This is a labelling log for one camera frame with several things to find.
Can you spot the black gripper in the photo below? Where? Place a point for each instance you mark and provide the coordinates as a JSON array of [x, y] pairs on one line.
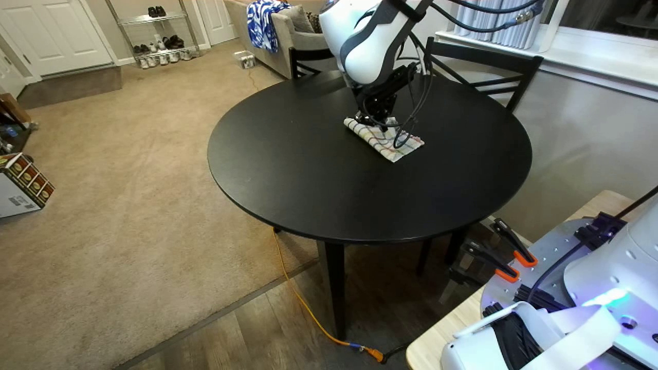
[[383, 93]]

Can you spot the white plaid dish cloth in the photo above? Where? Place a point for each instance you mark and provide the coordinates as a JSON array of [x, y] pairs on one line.
[[377, 139]]

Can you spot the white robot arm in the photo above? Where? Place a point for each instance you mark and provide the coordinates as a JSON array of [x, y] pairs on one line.
[[362, 42]]

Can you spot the black cross-back chair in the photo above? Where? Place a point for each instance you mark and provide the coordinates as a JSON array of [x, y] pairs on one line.
[[305, 58], [479, 61]]

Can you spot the grey couch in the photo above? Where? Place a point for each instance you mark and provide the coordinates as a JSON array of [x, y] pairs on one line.
[[301, 42]]

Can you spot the round black table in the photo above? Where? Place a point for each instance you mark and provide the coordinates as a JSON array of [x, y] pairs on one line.
[[288, 186]]

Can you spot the grey cushion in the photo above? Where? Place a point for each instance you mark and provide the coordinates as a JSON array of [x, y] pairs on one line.
[[299, 18]]

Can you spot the white window curtain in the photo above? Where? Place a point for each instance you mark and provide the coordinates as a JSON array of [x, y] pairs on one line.
[[501, 33]]

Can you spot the blue white patterned blanket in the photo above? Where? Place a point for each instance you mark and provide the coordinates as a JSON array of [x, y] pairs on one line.
[[264, 23]]

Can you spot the black orange bar clamp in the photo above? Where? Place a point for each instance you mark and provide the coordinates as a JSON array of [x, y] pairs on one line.
[[493, 264], [515, 243]]

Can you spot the white interior door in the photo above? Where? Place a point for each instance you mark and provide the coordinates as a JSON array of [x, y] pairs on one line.
[[216, 20]]

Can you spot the white sneaker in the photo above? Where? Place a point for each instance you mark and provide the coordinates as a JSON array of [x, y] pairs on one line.
[[163, 58], [145, 61], [184, 56]]

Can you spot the round grey mounting plate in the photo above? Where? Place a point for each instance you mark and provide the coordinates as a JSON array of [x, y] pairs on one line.
[[548, 254]]

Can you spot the dark shoe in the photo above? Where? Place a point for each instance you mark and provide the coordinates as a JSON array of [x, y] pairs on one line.
[[173, 42]]

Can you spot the white equipment lower right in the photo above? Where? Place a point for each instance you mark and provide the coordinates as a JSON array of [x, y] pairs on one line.
[[429, 346]]

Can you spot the white window sill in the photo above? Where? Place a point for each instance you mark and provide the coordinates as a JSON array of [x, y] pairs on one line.
[[602, 58]]

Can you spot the white VR headset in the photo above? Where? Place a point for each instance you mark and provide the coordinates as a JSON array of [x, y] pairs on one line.
[[479, 342]]

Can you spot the black shoe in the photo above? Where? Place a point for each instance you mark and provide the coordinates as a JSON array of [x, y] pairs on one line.
[[157, 11]]

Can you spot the brown door mat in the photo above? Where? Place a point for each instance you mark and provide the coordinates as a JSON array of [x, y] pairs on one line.
[[69, 84]]

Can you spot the white panel entry door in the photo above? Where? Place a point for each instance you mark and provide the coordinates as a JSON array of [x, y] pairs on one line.
[[54, 33]]

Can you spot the box of colourful packets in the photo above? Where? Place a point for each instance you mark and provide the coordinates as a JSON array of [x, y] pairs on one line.
[[22, 187]]

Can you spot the dark open storage box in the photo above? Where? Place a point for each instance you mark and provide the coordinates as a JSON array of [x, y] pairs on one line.
[[13, 125]]

